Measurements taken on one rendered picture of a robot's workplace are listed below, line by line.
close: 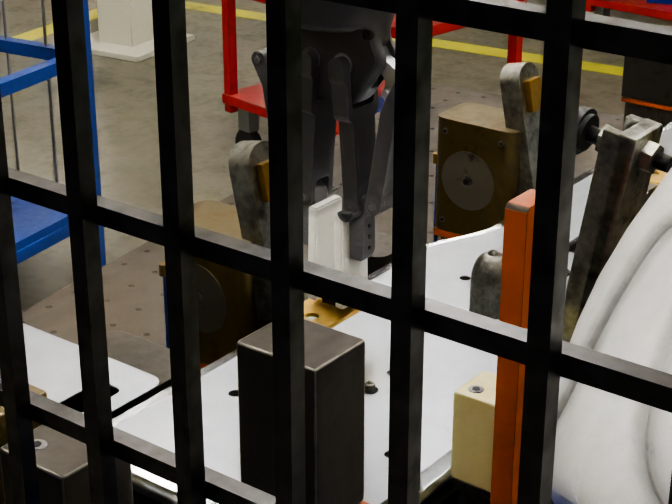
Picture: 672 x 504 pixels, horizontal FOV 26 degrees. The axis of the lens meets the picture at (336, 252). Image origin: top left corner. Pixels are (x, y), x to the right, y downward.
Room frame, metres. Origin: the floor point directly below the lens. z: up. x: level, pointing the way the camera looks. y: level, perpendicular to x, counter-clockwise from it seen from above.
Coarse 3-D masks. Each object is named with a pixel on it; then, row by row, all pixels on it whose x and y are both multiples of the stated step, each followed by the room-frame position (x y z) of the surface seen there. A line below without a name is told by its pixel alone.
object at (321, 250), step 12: (324, 204) 0.93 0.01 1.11; (336, 204) 0.94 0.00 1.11; (312, 216) 0.92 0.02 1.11; (324, 216) 0.93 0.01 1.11; (312, 228) 0.92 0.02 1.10; (324, 228) 0.93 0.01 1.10; (312, 240) 0.92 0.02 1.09; (324, 240) 0.93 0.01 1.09; (312, 252) 0.92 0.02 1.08; (324, 252) 0.93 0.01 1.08; (324, 264) 0.93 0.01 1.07
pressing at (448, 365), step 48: (576, 192) 1.24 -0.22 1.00; (480, 240) 1.13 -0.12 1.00; (576, 240) 1.14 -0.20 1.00; (432, 288) 1.03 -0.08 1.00; (384, 336) 0.95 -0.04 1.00; (432, 336) 0.95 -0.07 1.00; (384, 384) 0.88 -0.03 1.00; (432, 384) 0.88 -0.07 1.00; (144, 432) 0.82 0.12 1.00; (384, 432) 0.82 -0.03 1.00; (432, 432) 0.82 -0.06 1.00; (144, 480) 0.76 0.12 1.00; (240, 480) 0.76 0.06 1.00; (384, 480) 0.76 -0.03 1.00; (432, 480) 0.75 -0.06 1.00
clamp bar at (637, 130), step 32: (608, 128) 0.79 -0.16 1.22; (640, 128) 0.79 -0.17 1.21; (608, 160) 0.79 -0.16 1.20; (640, 160) 0.78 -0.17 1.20; (608, 192) 0.78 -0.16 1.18; (640, 192) 0.80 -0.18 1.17; (608, 224) 0.78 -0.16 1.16; (576, 256) 0.80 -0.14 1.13; (608, 256) 0.78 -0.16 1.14; (576, 288) 0.79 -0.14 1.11; (576, 320) 0.79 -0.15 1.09
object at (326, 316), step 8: (304, 304) 0.92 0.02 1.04; (312, 304) 0.92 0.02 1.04; (320, 304) 0.92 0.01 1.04; (328, 304) 0.92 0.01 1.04; (304, 312) 0.91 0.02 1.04; (312, 312) 0.91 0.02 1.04; (320, 312) 0.91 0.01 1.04; (328, 312) 0.91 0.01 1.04; (336, 312) 0.91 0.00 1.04; (344, 312) 0.91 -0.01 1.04; (352, 312) 0.91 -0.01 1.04; (312, 320) 0.90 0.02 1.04; (320, 320) 0.90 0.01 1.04; (328, 320) 0.90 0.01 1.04; (336, 320) 0.90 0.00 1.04; (344, 320) 0.90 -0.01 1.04
